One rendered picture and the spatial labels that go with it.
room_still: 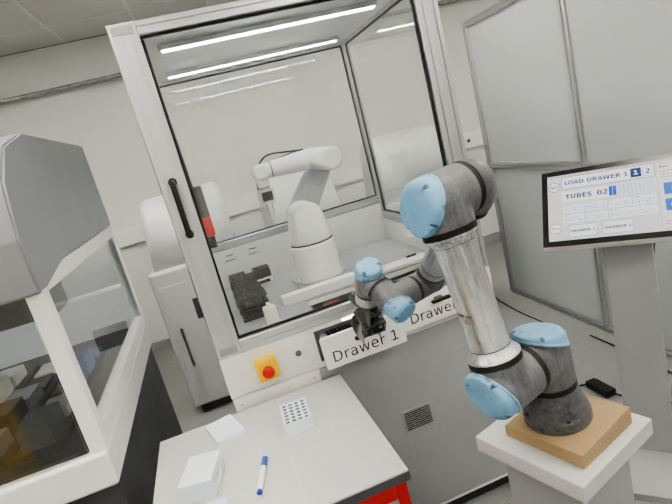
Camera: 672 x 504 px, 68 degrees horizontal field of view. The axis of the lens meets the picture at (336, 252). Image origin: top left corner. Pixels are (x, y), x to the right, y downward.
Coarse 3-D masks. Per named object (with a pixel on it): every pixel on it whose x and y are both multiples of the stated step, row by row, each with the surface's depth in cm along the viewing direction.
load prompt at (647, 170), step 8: (624, 168) 178; (632, 168) 176; (640, 168) 175; (648, 168) 174; (576, 176) 186; (584, 176) 185; (592, 176) 183; (600, 176) 182; (608, 176) 180; (616, 176) 178; (624, 176) 177; (632, 176) 176; (640, 176) 174; (648, 176) 173; (568, 184) 187; (576, 184) 185; (584, 184) 184; (592, 184) 182
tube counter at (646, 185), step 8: (616, 184) 177; (624, 184) 176; (632, 184) 175; (640, 184) 173; (648, 184) 172; (656, 184) 170; (600, 192) 179; (608, 192) 178; (616, 192) 176; (624, 192) 175; (632, 192) 174
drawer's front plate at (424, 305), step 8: (432, 296) 179; (416, 304) 177; (424, 304) 178; (432, 304) 179; (440, 304) 180; (416, 312) 178; (432, 312) 180; (448, 312) 181; (456, 312) 182; (408, 320) 178; (416, 320) 178; (424, 320) 179; (432, 320) 180; (408, 328) 178
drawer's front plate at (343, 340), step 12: (384, 324) 168; (396, 324) 169; (336, 336) 163; (348, 336) 165; (372, 336) 167; (396, 336) 169; (324, 348) 163; (336, 348) 164; (348, 348) 165; (360, 348) 166; (372, 348) 168; (384, 348) 169; (348, 360) 166
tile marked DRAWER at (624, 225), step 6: (606, 222) 175; (612, 222) 174; (618, 222) 173; (624, 222) 171; (630, 222) 170; (606, 228) 174; (612, 228) 173; (618, 228) 172; (624, 228) 171; (630, 228) 170
